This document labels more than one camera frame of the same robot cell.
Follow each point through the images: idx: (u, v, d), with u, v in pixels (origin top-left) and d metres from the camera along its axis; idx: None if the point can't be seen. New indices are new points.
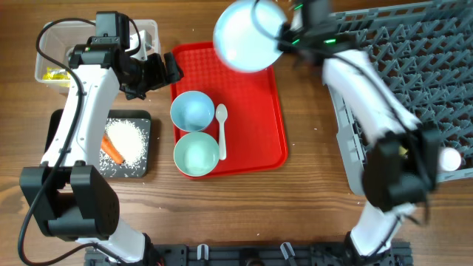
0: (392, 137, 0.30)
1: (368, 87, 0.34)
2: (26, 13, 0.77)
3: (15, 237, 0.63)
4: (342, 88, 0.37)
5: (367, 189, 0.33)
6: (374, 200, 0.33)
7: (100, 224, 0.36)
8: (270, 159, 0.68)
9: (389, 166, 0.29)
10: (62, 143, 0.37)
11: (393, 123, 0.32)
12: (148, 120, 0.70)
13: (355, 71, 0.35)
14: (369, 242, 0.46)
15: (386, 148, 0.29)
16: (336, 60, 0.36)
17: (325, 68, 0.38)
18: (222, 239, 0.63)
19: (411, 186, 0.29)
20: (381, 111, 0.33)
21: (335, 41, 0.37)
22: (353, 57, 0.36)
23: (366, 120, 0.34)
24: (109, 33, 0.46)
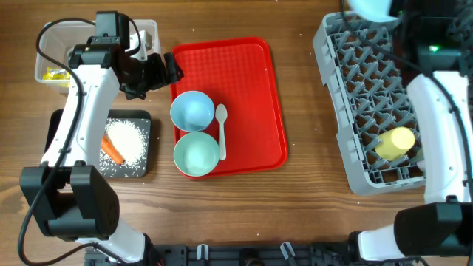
0: (456, 205, 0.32)
1: (453, 131, 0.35)
2: (26, 14, 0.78)
3: (15, 237, 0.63)
4: (421, 113, 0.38)
5: (408, 230, 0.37)
6: (409, 241, 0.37)
7: (100, 224, 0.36)
8: (270, 159, 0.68)
9: (441, 232, 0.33)
10: (62, 142, 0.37)
11: (463, 180, 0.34)
12: (148, 120, 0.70)
13: (449, 109, 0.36)
14: (376, 253, 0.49)
15: (445, 216, 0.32)
16: (430, 80, 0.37)
17: (415, 83, 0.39)
18: (222, 239, 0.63)
19: (451, 246, 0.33)
20: (457, 161, 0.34)
21: (438, 48, 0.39)
22: (453, 90, 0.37)
23: (434, 163, 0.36)
24: (109, 32, 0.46)
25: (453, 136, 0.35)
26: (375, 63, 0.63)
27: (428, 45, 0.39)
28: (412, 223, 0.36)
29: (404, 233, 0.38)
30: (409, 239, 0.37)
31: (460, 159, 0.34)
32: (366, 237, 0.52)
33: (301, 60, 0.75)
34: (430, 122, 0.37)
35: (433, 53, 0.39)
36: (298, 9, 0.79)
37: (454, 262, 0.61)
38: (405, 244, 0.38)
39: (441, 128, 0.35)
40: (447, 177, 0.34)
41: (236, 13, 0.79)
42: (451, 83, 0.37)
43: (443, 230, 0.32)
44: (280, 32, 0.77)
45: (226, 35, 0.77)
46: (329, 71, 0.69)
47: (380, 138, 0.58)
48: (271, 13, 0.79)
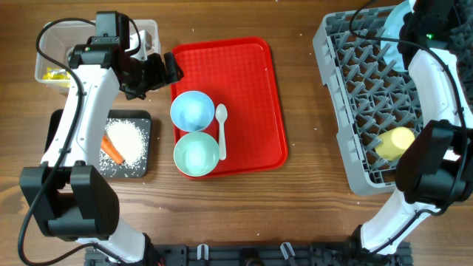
0: (449, 125, 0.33)
1: (445, 82, 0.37)
2: (26, 14, 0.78)
3: (15, 237, 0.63)
4: (419, 79, 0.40)
5: (404, 166, 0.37)
6: (406, 176, 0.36)
7: (100, 224, 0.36)
8: (270, 159, 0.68)
9: (436, 147, 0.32)
10: (62, 143, 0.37)
11: (454, 117, 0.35)
12: (148, 120, 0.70)
13: (441, 68, 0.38)
14: (378, 235, 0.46)
15: (437, 131, 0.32)
16: (426, 52, 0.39)
17: (414, 58, 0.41)
18: (222, 239, 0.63)
19: (440, 180, 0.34)
20: (448, 103, 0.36)
21: (432, 37, 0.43)
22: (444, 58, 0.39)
23: (430, 109, 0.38)
24: (109, 33, 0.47)
25: (444, 85, 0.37)
26: (375, 63, 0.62)
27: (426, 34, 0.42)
28: (408, 157, 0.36)
29: (400, 174, 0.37)
30: (406, 173, 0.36)
31: (451, 97, 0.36)
32: (367, 227, 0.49)
33: (301, 60, 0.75)
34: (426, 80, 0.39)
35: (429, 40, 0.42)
36: (298, 8, 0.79)
37: (455, 262, 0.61)
38: (402, 182, 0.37)
39: (434, 80, 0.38)
40: (438, 112, 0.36)
41: (236, 13, 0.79)
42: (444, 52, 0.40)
43: (437, 146, 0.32)
44: (280, 32, 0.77)
45: (226, 35, 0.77)
46: (329, 71, 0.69)
47: (380, 138, 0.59)
48: (270, 12, 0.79)
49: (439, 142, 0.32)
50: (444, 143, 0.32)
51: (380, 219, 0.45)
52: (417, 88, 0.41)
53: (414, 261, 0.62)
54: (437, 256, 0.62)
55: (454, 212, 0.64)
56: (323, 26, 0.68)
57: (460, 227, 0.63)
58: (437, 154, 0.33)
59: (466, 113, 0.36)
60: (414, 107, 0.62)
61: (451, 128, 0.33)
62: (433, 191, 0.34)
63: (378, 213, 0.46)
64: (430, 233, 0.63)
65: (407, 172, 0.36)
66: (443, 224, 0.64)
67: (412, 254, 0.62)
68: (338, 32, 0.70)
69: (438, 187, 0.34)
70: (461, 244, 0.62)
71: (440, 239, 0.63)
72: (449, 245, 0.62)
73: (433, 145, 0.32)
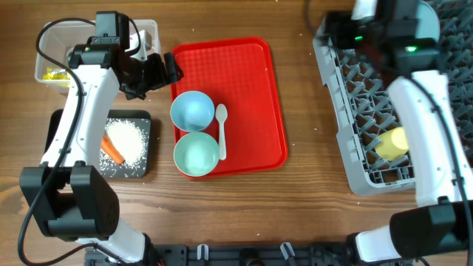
0: (450, 208, 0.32)
1: (438, 130, 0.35)
2: (26, 14, 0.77)
3: (15, 237, 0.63)
4: (404, 117, 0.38)
5: (404, 233, 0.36)
6: (407, 245, 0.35)
7: (100, 224, 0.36)
8: (270, 159, 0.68)
9: (435, 236, 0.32)
10: (62, 143, 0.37)
11: (454, 186, 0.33)
12: (148, 120, 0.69)
13: (431, 108, 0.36)
14: (375, 255, 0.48)
15: (440, 222, 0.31)
16: (410, 83, 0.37)
17: (395, 87, 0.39)
18: (222, 239, 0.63)
19: (446, 244, 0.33)
20: (446, 165, 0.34)
21: (416, 48, 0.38)
22: (436, 91, 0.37)
23: (421, 166, 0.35)
24: (109, 33, 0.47)
25: (438, 135, 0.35)
26: None
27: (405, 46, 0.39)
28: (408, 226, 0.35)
29: (401, 241, 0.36)
30: (403, 244, 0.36)
31: (446, 156, 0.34)
32: (364, 240, 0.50)
33: (301, 60, 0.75)
34: (414, 124, 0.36)
35: (413, 53, 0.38)
36: (298, 9, 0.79)
37: (454, 262, 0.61)
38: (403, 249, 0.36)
39: (423, 128, 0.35)
40: (435, 178, 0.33)
41: (236, 13, 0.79)
42: (431, 81, 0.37)
43: (438, 233, 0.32)
44: (280, 32, 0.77)
45: (226, 35, 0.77)
46: (329, 71, 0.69)
47: (380, 138, 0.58)
48: (270, 12, 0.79)
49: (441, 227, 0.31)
50: (443, 227, 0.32)
51: (378, 241, 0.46)
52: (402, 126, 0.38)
53: (414, 261, 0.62)
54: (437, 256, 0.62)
55: None
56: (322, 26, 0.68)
57: None
58: (437, 238, 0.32)
59: (464, 176, 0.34)
60: None
61: (452, 212, 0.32)
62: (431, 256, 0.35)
63: (375, 234, 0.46)
64: None
65: (405, 244, 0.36)
66: None
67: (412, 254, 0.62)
68: None
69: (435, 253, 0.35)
70: None
71: None
72: None
73: (434, 234, 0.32)
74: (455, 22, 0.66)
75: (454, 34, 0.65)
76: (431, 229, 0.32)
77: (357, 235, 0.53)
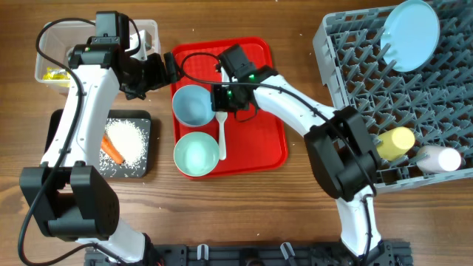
0: (319, 130, 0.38)
1: (288, 98, 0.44)
2: (26, 14, 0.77)
3: (15, 237, 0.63)
4: (273, 109, 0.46)
5: (322, 176, 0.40)
6: (329, 185, 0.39)
7: (100, 224, 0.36)
8: (270, 159, 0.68)
9: (329, 158, 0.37)
10: (62, 143, 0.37)
11: (315, 119, 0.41)
12: (148, 120, 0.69)
13: (278, 91, 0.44)
14: (355, 237, 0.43)
15: (316, 142, 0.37)
16: (259, 87, 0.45)
17: (256, 97, 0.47)
18: (222, 239, 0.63)
19: (349, 168, 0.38)
20: (304, 114, 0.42)
21: (254, 74, 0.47)
22: (273, 82, 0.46)
23: (295, 124, 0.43)
24: (109, 33, 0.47)
25: (291, 100, 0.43)
26: (375, 63, 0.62)
27: (247, 77, 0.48)
28: (318, 169, 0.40)
29: (327, 185, 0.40)
30: (327, 183, 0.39)
31: (301, 106, 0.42)
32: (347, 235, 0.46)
33: (301, 60, 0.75)
34: (278, 108, 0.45)
35: (254, 79, 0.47)
36: (298, 8, 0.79)
37: (454, 263, 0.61)
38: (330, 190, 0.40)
39: (280, 104, 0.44)
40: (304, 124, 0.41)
41: (236, 14, 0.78)
42: (273, 79, 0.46)
43: (325, 151, 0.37)
44: (280, 32, 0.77)
45: (226, 35, 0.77)
46: (329, 71, 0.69)
47: (380, 138, 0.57)
48: (270, 12, 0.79)
49: (325, 151, 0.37)
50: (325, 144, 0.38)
51: (346, 224, 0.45)
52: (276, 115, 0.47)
53: (414, 261, 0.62)
54: (436, 256, 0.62)
55: (455, 212, 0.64)
56: (323, 26, 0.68)
57: (460, 227, 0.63)
58: (332, 157, 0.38)
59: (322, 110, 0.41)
60: (414, 107, 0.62)
61: (323, 132, 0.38)
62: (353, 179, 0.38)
63: (342, 222, 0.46)
64: (430, 233, 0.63)
65: (327, 180, 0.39)
66: (444, 225, 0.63)
67: (412, 254, 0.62)
68: (338, 32, 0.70)
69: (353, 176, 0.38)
70: (461, 244, 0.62)
71: (440, 239, 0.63)
72: (449, 245, 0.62)
73: (322, 154, 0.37)
74: (455, 22, 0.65)
75: (454, 35, 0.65)
76: (317, 153, 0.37)
77: (342, 233, 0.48)
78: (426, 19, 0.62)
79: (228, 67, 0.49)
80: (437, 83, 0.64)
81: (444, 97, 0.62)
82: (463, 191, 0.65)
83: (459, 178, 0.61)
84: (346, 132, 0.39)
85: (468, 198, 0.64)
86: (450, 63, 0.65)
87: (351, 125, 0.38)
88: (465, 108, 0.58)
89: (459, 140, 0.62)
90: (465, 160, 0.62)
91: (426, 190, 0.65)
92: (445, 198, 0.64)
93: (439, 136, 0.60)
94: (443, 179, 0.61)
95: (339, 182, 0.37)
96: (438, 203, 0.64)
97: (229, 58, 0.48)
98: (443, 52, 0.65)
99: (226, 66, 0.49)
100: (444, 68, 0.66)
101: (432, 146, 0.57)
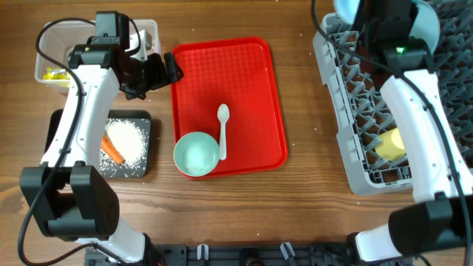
0: (445, 203, 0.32)
1: (428, 120, 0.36)
2: (26, 14, 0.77)
3: (15, 237, 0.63)
4: (396, 110, 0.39)
5: (402, 232, 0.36)
6: (406, 242, 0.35)
7: (100, 224, 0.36)
8: (270, 159, 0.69)
9: (437, 227, 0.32)
10: (62, 143, 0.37)
11: (451, 182, 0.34)
12: (148, 120, 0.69)
13: (424, 106, 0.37)
14: (375, 253, 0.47)
15: (436, 214, 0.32)
16: (402, 80, 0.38)
17: (388, 86, 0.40)
18: (222, 239, 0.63)
19: (448, 241, 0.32)
20: (441, 162, 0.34)
21: (405, 48, 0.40)
22: (426, 90, 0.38)
23: (417, 162, 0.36)
24: (109, 33, 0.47)
25: (429, 125, 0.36)
26: None
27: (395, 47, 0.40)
28: (403, 224, 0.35)
29: (400, 239, 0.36)
30: (403, 240, 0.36)
31: (440, 153, 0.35)
32: (365, 239, 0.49)
33: (301, 60, 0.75)
34: (409, 123, 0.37)
35: (402, 54, 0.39)
36: (299, 9, 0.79)
37: (454, 262, 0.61)
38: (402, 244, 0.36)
39: (414, 118, 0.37)
40: (431, 173, 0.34)
41: (236, 14, 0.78)
42: (426, 86, 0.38)
43: (438, 227, 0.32)
44: (280, 32, 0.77)
45: (226, 35, 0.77)
46: (329, 71, 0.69)
47: (380, 138, 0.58)
48: (270, 12, 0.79)
49: (443, 220, 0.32)
50: (407, 54, 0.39)
51: (375, 239, 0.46)
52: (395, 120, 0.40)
53: (414, 261, 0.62)
54: (437, 256, 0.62)
55: None
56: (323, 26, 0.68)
57: None
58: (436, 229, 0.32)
59: (460, 173, 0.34)
60: None
61: (446, 206, 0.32)
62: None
63: (374, 233, 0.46)
64: None
65: (404, 238, 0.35)
66: None
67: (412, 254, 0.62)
68: (338, 32, 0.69)
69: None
70: None
71: None
72: None
73: (433, 227, 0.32)
74: (455, 22, 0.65)
75: (454, 35, 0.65)
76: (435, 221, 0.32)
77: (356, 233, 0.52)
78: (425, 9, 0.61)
79: None
80: (437, 83, 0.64)
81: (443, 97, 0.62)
82: None
83: None
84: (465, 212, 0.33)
85: None
86: (450, 63, 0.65)
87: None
88: (465, 108, 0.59)
89: (458, 140, 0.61)
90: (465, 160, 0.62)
91: None
92: None
93: None
94: None
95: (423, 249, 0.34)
96: None
97: None
98: (443, 52, 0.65)
99: None
100: (445, 67, 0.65)
101: None
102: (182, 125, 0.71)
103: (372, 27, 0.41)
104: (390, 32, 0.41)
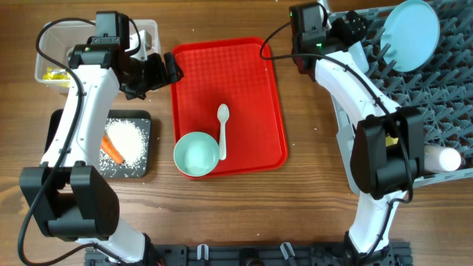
0: (376, 120, 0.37)
1: (349, 77, 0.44)
2: (26, 14, 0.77)
3: (15, 238, 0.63)
4: (330, 85, 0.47)
5: (360, 171, 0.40)
6: (365, 179, 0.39)
7: (100, 224, 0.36)
8: (270, 159, 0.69)
9: (375, 149, 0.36)
10: (62, 143, 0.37)
11: (375, 108, 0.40)
12: (148, 120, 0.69)
13: (343, 69, 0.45)
14: (367, 237, 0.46)
15: (369, 130, 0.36)
16: (323, 60, 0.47)
17: (317, 69, 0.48)
18: (222, 239, 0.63)
19: (395, 166, 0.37)
20: (365, 100, 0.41)
21: (323, 44, 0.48)
22: (343, 60, 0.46)
23: (353, 110, 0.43)
24: (109, 33, 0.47)
25: (351, 81, 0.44)
26: (375, 63, 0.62)
27: (315, 44, 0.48)
28: (358, 162, 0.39)
29: (361, 179, 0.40)
30: (363, 176, 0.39)
31: (363, 92, 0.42)
32: (358, 228, 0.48)
33: None
34: (338, 84, 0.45)
35: (321, 48, 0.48)
36: None
37: (454, 263, 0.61)
38: (364, 185, 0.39)
39: (340, 80, 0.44)
40: (361, 109, 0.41)
41: (236, 14, 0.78)
42: (341, 56, 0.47)
43: (376, 142, 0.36)
44: (280, 32, 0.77)
45: (226, 35, 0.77)
46: None
47: None
48: (270, 12, 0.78)
49: (375, 139, 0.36)
50: (324, 48, 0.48)
51: (360, 219, 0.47)
52: (331, 92, 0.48)
53: (414, 261, 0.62)
54: (436, 256, 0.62)
55: (455, 212, 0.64)
56: None
57: (460, 227, 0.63)
58: (379, 152, 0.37)
59: (383, 100, 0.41)
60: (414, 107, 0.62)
61: (378, 120, 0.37)
62: (392, 179, 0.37)
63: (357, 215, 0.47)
64: (429, 233, 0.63)
65: (363, 177, 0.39)
66: (444, 225, 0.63)
67: (412, 254, 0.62)
68: None
69: (395, 174, 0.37)
70: (461, 245, 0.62)
71: (440, 239, 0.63)
72: (449, 245, 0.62)
73: (371, 142, 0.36)
74: (455, 22, 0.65)
75: (454, 34, 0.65)
76: (367, 142, 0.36)
77: (351, 228, 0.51)
78: (426, 21, 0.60)
79: (301, 22, 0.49)
80: (437, 83, 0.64)
81: (444, 97, 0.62)
82: (464, 191, 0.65)
83: (459, 178, 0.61)
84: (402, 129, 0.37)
85: (468, 198, 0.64)
86: (450, 63, 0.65)
87: (411, 123, 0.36)
88: (465, 108, 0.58)
89: (458, 140, 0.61)
90: (466, 160, 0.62)
91: (427, 190, 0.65)
92: (444, 198, 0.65)
93: (438, 136, 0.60)
94: (443, 179, 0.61)
95: (376, 177, 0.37)
96: (438, 203, 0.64)
97: (304, 14, 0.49)
98: (443, 52, 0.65)
99: (296, 23, 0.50)
100: (445, 67, 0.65)
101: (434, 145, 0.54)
102: (182, 125, 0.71)
103: (298, 38, 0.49)
104: (312, 38, 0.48)
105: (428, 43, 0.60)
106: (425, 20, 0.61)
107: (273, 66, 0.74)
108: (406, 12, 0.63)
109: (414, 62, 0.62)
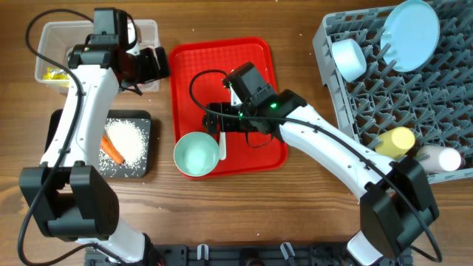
0: (378, 191, 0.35)
1: (325, 138, 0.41)
2: (26, 14, 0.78)
3: (15, 238, 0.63)
4: (301, 145, 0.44)
5: (374, 238, 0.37)
6: (383, 245, 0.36)
7: (100, 224, 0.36)
8: (270, 159, 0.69)
9: (389, 220, 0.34)
10: (62, 143, 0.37)
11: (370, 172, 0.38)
12: (148, 120, 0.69)
13: (312, 129, 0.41)
14: (371, 256, 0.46)
15: (378, 205, 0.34)
16: (288, 123, 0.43)
17: (281, 132, 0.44)
18: (222, 239, 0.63)
19: (410, 225, 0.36)
20: (354, 163, 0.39)
21: (277, 104, 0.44)
22: (307, 117, 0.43)
23: (343, 175, 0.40)
24: (108, 31, 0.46)
25: (330, 144, 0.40)
26: (375, 63, 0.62)
27: (268, 106, 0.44)
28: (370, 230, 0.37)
29: (379, 244, 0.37)
30: (380, 243, 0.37)
31: (348, 155, 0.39)
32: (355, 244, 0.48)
33: (300, 60, 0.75)
34: (312, 148, 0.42)
35: (276, 108, 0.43)
36: (298, 8, 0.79)
37: (454, 263, 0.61)
38: (384, 249, 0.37)
39: (315, 144, 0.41)
40: (353, 176, 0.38)
41: (236, 14, 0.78)
42: (305, 115, 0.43)
43: (389, 217, 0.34)
44: (280, 32, 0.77)
45: (226, 35, 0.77)
46: (328, 71, 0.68)
47: (380, 138, 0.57)
48: (270, 12, 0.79)
49: (387, 210, 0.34)
50: (280, 106, 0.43)
51: (361, 242, 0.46)
52: (307, 153, 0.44)
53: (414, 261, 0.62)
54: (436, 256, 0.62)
55: (455, 212, 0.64)
56: (323, 26, 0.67)
57: (460, 227, 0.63)
58: (395, 222, 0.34)
59: (374, 160, 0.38)
60: (414, 107, 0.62)
61: (381, 191, 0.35)
62: (411, 239, 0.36)
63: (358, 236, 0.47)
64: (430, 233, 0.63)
65: (381, 244, 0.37)
66: (444, 225, 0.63)
67: (412, 254, 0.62)
68: (338, 32, 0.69)
69: (412, 233, 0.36)
70: (461, 245, 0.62)
71: (440, 239, 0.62)
72: (449, 245, 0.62)
73: (383, 219, 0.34)
74: (455, 22, 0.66)
75: (454, 34, 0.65)
76: (380, 219, 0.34)
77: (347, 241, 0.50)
78: (423, 25, 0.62)
79: (244, 89, 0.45)
80: (437, 83, 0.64)
81: (444, 97, 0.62)
82: (463, 191, 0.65)
83: (459, 178, 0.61)
84: (403, 183, 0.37)
85: (468, 198, 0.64)
86: (450, 63, 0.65)
87: (412, 177, 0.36)
88: (464, 109, 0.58)
89: (458, 140, 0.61)
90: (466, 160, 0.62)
91: None
92: (445, 198, 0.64)
93: (438, 136, 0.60)
94: (443, 179, 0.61)
95: (397, 244, 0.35)
96: (439, 203, 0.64)
97: (244, 80, 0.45)
98: (443, 52, 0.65)
99: (239, 91, 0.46)
100: (445, 68, 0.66)
101: (431, 146, 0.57)
102: (182, 125, 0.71)
103: (246, 103, 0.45)
104: (262, 99, 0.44)
105: (426, 46, 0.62)
106: (422, 24, 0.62)
107: (275, 66, 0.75)
108: (403, 12, 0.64)
109: (412, 63, 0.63)
